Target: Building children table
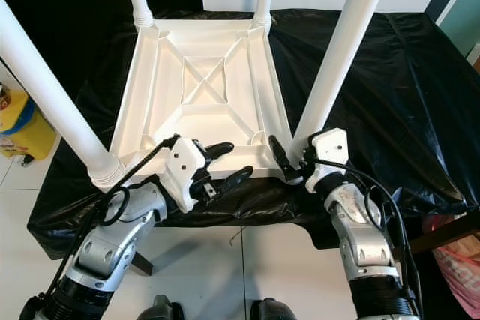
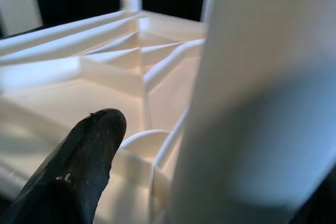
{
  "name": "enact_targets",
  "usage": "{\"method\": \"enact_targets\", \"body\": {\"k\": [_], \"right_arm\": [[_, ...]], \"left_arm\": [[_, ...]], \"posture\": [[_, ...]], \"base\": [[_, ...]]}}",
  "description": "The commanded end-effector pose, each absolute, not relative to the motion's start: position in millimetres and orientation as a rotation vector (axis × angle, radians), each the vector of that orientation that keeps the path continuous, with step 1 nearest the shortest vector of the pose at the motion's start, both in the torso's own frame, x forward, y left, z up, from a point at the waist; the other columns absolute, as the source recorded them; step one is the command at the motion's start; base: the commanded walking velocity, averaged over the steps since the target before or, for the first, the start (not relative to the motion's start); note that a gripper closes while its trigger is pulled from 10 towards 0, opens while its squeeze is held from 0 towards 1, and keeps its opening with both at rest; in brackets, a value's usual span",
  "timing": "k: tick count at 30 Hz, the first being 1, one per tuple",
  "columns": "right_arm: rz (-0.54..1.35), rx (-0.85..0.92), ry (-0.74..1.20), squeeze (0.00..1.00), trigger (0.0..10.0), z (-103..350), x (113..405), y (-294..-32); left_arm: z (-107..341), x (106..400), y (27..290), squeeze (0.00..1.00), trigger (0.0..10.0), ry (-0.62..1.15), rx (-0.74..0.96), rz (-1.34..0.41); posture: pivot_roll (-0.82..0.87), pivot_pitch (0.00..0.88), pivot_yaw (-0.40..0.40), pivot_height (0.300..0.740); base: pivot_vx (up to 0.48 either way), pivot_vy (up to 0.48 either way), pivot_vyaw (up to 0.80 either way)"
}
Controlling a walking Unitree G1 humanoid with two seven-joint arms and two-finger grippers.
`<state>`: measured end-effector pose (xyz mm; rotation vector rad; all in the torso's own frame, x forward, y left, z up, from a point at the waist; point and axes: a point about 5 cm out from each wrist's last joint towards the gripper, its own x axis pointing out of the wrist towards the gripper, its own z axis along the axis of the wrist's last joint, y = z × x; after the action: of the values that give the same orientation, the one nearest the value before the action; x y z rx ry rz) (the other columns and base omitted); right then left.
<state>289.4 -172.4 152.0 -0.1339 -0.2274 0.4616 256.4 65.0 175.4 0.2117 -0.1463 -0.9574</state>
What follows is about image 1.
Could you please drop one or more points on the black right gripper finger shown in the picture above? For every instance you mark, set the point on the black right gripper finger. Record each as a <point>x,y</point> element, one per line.
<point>281,158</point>

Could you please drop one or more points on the black shiny table cloth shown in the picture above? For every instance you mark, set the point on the black shiny table cloth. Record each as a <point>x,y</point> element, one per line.
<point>397,95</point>

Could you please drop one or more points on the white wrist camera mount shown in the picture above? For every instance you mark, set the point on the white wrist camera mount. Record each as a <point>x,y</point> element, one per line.
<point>186,161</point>
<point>331,145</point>

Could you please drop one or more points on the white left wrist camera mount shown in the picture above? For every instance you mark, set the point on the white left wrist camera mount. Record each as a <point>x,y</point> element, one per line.
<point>186,161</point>

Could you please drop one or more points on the pink patterned bag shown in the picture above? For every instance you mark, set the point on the pink patterned bag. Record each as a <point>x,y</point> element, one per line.
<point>457,260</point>

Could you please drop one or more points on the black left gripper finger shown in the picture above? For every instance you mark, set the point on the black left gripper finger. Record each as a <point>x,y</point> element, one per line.
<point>232,180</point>
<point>219,151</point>

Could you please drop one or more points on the black door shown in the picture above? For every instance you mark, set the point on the black door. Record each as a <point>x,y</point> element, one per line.
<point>67,20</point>

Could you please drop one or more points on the yellow cardboard box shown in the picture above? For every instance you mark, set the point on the yellow cardboard box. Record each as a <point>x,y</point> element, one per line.
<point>34,133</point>

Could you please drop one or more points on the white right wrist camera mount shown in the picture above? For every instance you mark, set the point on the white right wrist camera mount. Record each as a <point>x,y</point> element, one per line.
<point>331,145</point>

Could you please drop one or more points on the grey robot right leg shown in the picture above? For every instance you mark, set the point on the grey robot right leg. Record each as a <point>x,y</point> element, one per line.
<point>276,310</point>

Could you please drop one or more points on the white plastic children table top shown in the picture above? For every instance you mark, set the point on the white plastic children table top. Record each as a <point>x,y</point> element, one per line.
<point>202,50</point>

